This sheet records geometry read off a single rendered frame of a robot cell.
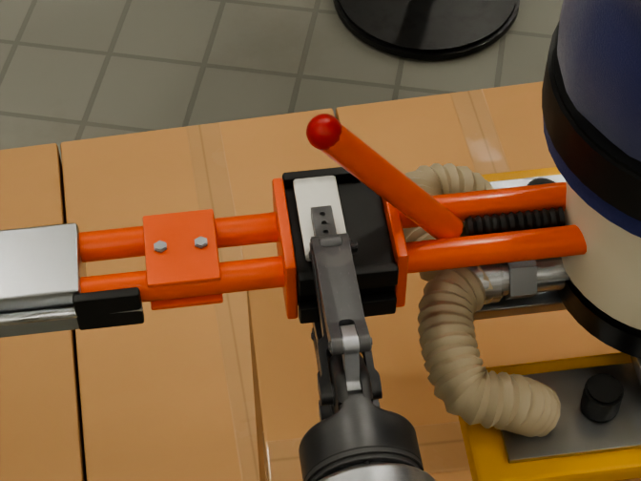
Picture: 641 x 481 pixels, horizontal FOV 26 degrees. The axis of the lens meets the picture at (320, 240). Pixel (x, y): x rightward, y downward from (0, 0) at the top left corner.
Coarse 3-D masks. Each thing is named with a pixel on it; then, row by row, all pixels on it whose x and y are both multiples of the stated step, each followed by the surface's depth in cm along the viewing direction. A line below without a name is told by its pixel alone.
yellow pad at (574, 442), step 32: (576, 384) 103; (608, 384) 100; (576, 416) 101; (608, 416) 100; (640, 416) 101; (480, 448) 100; (512, 448) 99; (544, 448) 99; (576, 448) 99; (608, 448) 99; (640, 448) 100; (480, 480) 99; (512, 480) 99; (544, 480) 99; (576, 480) 99; (608, 480) 100
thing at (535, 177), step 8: (544, 168) 117; (552, 168) 117; (488, 176) 116; (496, 176) 116; (504, 176) 116; (512, 176) 116; (520, 176) 116; (528, 176) 116; (536, 176) 116; (544, 176) 116; (552, 176) 116; (560, 176) 116; (496, 184) 115; (504, 184) 115; (512, 184) 115; (520, 184) 115; (528, 184) 112; (536, 184) 112; (464, 232) 112
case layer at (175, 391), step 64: (192, 128) 200; (256, 128) 200; (384, 128) 200; (448, 128) 200; (512, 128) 200; (0, 192) 192; (64, 192) 193; (128, 192) 192; (192, 192) 192; (256, 192) 192; (256, 256) 185; (192, 320) 179; (0, 384) 173; (64, 384) 173; (128, 384) 173; (192, 384) 173; (0, 448) 167; (64, 448) 167; (128, 448) 167; (192, 448) 167; (256, 448) 167
